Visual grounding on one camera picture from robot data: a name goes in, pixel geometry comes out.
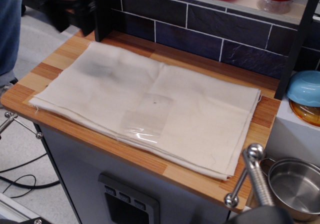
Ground orange translucent plate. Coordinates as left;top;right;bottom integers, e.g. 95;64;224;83
289;100;320;128

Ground light blue plastic bowl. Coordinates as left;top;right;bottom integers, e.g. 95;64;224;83
286;70;320;107

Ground black table frame background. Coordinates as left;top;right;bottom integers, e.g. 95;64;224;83
21;0;91;29

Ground clear plastic tape patch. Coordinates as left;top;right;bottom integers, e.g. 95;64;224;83
120;93;174;145

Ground stainless steel pot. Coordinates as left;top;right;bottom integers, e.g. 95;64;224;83
260;158;320;222

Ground person leg in jeans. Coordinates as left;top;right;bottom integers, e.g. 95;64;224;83
0;0;22;86

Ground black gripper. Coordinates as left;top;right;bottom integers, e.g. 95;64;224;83
40;0;96;36

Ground silver clamp screw left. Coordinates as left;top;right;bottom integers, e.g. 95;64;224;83
0;111;44;140

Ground silver clamp screw right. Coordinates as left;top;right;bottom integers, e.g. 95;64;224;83
224;143;275;209

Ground silver clamp screw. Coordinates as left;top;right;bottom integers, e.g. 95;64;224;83
0;111;44;140
224;143;275;209

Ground dark grey right post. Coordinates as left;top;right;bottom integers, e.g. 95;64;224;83
274;0;319;101

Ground dark grey post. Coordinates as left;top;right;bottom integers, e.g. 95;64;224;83
93;0;119;42
274;0;319;101

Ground white sneaker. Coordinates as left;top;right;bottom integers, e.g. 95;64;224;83
0;78;19;97

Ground cream cloth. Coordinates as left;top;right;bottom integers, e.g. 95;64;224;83
30;42;261;180

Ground grey toy kitchen cabinet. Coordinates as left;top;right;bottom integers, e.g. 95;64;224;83
36;125;230;224

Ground black floor cable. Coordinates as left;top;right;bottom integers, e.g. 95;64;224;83
0;152;60;199

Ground dark grey left post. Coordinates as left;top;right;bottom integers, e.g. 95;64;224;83
93;0;119;42

